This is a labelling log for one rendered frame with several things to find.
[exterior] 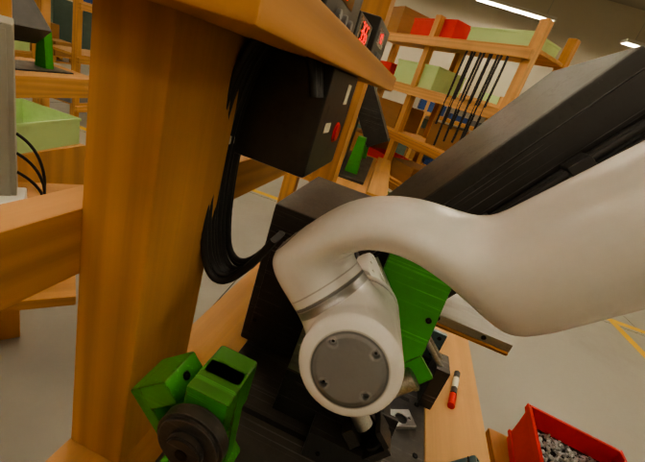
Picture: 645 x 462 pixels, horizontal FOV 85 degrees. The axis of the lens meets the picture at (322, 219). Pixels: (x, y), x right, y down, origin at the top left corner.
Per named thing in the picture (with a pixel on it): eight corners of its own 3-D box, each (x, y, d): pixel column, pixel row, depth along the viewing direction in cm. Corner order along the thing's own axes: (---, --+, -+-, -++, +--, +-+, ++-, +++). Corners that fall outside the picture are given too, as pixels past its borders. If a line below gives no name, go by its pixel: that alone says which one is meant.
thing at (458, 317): (491, 313, 84) (497, 303, 83) (506, 357, 70) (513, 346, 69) (340, 252, 90) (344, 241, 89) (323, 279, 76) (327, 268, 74)
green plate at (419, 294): (409, 357, 69) (452, 258, 66) (412, 379, 61) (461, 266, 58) (354, 334, 71) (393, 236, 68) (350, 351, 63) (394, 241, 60)
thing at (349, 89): (334, 162, 65) (361, 78, 60) (305, 180, 49) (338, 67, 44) (273, 140, 67) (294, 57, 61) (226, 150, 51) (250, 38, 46)
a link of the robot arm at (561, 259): (612, 8, 16) (241, 265, 33) (820, 304, 16) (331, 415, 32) (587, 39, 24) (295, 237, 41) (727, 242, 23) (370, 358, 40)
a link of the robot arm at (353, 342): (307, 295, 41) (349, 364, 41) (270, 338, 28) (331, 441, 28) (369, 258, 40) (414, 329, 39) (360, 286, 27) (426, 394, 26)
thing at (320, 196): (342, 303, 106) (381, 199, 94) (312, 372, 78) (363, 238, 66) (286, 279, 109) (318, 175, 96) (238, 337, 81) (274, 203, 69)
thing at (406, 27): (418, 286, 330) (554, 1, 243) (310, 188, 504) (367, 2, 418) (456, 283, 360) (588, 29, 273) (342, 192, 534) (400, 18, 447)
